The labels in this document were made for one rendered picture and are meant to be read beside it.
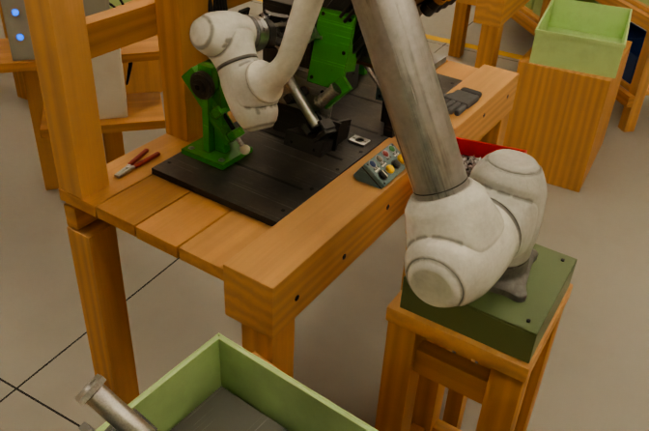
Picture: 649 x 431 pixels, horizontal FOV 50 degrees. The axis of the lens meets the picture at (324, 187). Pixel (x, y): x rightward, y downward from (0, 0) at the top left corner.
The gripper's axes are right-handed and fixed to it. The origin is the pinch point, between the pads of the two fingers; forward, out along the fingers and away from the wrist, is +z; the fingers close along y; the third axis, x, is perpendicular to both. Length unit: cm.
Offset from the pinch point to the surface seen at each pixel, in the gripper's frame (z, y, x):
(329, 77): 4.5, -13.4, 1.2
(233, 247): -42, -45, 19
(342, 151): 7.4, -32.3, 10.3
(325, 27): 4.5, -1.2, -5.0
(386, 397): -26, -93, 11
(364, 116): 29.9, -23.3, 10.7
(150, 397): -88, -64, 8
